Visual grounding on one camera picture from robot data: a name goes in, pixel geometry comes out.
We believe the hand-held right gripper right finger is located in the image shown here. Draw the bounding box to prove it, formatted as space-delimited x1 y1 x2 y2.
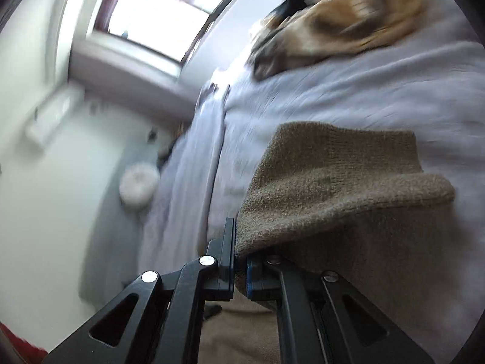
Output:
246 255 435 364

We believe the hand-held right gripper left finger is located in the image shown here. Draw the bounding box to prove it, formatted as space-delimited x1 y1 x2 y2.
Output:
42 218 236 364

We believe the brown knitted sweater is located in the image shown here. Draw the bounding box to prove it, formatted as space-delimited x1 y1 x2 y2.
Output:
197 121 456 364

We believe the white round cushion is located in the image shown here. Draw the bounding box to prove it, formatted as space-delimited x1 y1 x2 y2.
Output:
119 162 160 210

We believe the grey quilted headboard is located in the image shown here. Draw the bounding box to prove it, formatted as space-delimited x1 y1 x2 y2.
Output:
79 148 169 305

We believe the lavender embossed blanket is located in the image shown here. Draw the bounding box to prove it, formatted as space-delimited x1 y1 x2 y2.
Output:
138 0 485 364

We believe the red cloth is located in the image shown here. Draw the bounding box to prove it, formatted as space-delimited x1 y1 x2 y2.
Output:
0 320 43 364

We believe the window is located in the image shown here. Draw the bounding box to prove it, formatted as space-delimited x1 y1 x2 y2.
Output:
89 0 259 63

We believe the tan striped cloth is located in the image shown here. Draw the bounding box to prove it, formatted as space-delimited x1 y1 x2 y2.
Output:
250 0 429 81

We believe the white wall unit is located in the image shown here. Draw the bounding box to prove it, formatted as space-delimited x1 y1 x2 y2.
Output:
25 85 86 145

